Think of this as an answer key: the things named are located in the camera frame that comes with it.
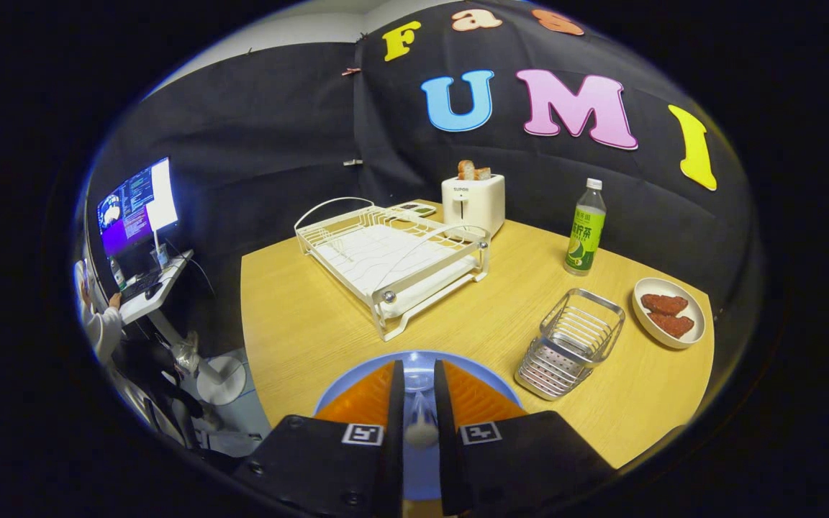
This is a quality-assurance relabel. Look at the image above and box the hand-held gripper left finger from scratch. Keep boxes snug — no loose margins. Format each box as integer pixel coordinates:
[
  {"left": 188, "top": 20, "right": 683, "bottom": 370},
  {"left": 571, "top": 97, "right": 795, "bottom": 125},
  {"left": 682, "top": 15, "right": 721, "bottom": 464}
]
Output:
[{"left": 231, "top": 360, "right": 407, "bottom": 518}]

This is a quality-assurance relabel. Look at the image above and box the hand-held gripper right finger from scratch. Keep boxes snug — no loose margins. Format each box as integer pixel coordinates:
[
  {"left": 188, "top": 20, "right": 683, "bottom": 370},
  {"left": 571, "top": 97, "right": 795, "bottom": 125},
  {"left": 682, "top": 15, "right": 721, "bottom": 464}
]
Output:
[{"left": 433, "top": 360, "right": 614, "bottom": 517}]

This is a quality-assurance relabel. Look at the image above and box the white-handled metal spoon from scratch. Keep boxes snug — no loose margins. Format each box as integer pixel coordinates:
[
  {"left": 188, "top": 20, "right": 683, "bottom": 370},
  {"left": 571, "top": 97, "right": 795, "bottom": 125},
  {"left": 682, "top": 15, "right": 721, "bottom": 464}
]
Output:
[{"left": 406, "top": 388, "right": 438, "bottom": 448}]

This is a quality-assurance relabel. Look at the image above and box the blue plate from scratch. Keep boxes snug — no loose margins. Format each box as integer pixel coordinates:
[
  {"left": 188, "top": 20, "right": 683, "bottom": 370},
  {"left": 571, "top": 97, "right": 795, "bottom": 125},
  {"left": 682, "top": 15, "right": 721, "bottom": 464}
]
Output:
[{"left": 312, "top": 350, "right": 523, "bottom": 501}]

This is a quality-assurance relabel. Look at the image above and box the metal wire basket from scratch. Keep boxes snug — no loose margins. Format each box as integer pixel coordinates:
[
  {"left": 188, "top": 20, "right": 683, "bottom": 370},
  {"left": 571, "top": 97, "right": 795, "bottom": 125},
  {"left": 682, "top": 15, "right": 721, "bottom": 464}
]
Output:
[{"left": 514, "top": 288, "right": 626, "bottom": 401}]

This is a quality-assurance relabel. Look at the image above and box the white wire dish rack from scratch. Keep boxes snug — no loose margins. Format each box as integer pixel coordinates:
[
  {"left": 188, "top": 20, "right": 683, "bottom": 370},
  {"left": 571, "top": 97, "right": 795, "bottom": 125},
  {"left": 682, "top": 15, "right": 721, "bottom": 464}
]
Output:
[{"left": 294, "top": 196, "right": 491, "bottom": 342}]

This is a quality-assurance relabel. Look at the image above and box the white plate with meat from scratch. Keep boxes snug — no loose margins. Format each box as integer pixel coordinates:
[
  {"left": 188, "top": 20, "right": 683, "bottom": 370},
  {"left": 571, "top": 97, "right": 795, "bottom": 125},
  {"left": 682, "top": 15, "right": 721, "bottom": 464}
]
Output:
[{"left": 633, "top": 278, "right": 706, "bottom": 350}]

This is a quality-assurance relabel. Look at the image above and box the white toaster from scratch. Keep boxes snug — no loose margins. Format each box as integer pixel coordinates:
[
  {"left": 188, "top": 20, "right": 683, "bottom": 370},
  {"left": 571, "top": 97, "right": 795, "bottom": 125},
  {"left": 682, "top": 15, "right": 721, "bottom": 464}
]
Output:
[{"left": 441, "top": 173, "right": 506, "bottom": 237}]

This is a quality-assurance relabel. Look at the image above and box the green tea bottle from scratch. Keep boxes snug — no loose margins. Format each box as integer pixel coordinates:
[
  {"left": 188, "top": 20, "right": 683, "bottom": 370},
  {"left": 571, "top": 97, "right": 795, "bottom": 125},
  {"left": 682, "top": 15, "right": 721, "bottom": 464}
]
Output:
[{"left": 563, "top": 178, "right": 607, "bottom": 276}]

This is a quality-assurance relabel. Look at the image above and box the red meat piece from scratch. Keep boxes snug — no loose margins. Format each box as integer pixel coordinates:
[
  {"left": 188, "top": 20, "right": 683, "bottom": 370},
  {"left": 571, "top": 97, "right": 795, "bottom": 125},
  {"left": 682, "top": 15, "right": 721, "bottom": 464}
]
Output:
[
  {"left": 648, "top": 312, "right": 695, "bottom": 339},
  {"left": 640, "top": 294, "right": 689, "bottom": 316}
]

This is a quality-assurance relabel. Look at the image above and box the black office chair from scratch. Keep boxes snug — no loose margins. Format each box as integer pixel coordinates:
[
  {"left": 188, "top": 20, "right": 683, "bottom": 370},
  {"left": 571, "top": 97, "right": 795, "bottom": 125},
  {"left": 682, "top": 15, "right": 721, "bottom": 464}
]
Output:
[{"left": 109, "top": 338, "right": 207, "bottom": 448}]

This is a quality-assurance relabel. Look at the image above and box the white standing desk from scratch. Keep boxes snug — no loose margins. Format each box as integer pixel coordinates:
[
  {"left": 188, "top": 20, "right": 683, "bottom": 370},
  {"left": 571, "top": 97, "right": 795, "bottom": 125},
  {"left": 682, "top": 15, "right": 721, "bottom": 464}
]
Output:
[{"left": 118, "top": 249, "right": 246, "bottom": 405}]

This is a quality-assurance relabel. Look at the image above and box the black keyboard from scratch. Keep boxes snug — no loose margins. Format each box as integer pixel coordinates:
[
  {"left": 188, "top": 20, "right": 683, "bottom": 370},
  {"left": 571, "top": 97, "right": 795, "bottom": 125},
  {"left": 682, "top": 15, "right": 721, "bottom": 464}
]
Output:
[{"left": 121, "top": 268, "right": 163, "bottom": 303}]

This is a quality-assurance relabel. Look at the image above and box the black backdrop cloth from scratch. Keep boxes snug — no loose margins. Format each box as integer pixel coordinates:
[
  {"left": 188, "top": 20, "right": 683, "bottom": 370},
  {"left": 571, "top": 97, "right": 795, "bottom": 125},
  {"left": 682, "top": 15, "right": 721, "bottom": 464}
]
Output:
[{"left": 87, "top": 0, "right": 761, "bottom": 346}]

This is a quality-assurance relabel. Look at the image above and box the computer monitor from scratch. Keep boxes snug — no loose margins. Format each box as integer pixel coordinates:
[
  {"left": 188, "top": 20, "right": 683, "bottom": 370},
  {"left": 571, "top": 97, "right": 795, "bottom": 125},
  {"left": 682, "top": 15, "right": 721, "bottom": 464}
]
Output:
[{"left": 96, "top": 157, "right": 179, "bottom": 258}]

